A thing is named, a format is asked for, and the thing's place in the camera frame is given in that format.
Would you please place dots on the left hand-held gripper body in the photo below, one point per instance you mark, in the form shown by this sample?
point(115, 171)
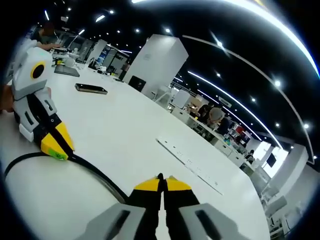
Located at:
point(27, 80)

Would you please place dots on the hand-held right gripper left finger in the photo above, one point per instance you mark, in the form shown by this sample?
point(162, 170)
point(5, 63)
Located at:
point(140, 212)

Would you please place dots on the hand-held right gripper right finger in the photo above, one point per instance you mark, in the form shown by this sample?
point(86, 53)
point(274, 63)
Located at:
point(187, 212)

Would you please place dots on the person's left hand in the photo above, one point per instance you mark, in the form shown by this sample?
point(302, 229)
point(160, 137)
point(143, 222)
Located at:
point(6, 98)

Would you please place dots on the dark laptop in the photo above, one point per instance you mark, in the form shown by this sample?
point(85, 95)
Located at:
point(67, 70)

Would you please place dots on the white power strip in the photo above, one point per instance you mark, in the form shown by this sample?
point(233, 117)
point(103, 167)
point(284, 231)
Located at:
point(190, 165)

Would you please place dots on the black smartphone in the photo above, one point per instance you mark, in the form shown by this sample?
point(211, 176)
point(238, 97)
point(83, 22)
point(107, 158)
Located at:
point(91, 88)

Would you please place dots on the black box cabinet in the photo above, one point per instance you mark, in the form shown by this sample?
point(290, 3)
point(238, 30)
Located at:
point(137, 83)

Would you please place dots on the brown cardboard box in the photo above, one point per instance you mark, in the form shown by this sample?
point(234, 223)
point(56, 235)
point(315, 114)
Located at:
point(195, 103)

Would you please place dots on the white cabinet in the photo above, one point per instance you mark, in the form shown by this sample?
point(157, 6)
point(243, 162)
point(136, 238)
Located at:
point(182, 98)

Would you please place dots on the white square pillar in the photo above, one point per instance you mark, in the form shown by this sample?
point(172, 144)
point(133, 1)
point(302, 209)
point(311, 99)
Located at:
point(155, 65)

